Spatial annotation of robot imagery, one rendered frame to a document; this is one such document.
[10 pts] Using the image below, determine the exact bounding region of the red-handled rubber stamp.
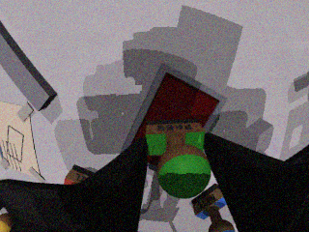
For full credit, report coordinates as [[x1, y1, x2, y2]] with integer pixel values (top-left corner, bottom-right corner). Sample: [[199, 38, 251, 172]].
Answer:
[[65, 165, 94, 185]]

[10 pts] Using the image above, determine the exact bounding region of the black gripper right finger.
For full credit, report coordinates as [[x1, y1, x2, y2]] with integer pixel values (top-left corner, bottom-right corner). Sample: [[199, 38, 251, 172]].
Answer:
[[204, 132, 309, 232]]

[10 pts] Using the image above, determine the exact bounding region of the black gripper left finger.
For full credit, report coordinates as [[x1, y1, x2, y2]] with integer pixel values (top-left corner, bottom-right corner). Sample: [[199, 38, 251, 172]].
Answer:
[[0, 138, 148, 232]]

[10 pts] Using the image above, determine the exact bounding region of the wooden rubber stamp with green knob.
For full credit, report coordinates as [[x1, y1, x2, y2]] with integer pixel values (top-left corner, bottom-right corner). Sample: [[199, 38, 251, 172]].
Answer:
[[147, 119, 211, 200]]

